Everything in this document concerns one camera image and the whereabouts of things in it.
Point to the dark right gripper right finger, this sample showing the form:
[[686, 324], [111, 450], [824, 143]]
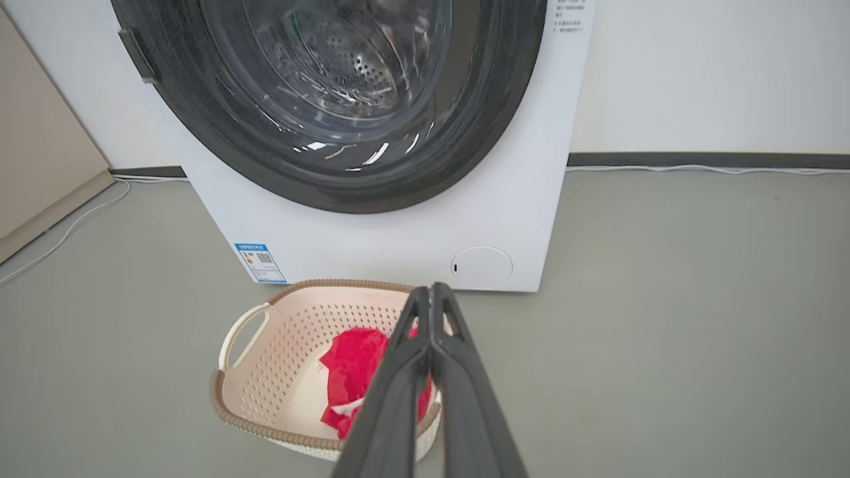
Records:
[[471, 411]]

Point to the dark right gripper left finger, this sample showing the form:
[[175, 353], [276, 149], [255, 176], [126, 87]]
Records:
[[392, 411]]

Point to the beige perforated laundry basket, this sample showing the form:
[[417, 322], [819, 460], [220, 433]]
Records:
[[279, 372]]

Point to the red and white garment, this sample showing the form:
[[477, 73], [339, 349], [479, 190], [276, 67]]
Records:
[[352, 372]]

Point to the round white filter cover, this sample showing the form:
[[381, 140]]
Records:
[[481, 267]]

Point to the white front-load washing machine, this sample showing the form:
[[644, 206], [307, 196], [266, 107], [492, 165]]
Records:
[[398, 245]]

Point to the blue energy label sticker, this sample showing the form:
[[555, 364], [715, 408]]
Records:
[[260, 263]]

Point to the black round glass washer door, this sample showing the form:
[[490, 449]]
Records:
[[219, 143]]

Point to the stainless steel washer drum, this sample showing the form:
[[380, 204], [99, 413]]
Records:
[[345, 66]]

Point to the beige board panel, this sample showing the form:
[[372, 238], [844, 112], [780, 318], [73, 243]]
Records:
[[46, 146]]

